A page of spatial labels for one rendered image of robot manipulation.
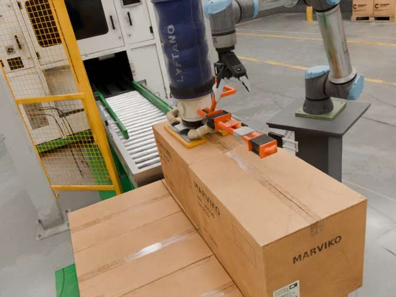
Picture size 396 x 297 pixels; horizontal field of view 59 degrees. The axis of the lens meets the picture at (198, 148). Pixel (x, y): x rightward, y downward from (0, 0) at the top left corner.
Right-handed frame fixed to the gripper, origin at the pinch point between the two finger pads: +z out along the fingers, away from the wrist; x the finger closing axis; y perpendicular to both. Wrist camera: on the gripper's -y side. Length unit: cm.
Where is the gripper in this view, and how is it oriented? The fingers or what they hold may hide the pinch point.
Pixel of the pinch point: (234, 97)
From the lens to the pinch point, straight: 140.5
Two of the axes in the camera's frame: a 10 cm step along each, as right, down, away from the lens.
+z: 1.7, 8.8, 4.4
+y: -4.0, -3.4, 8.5
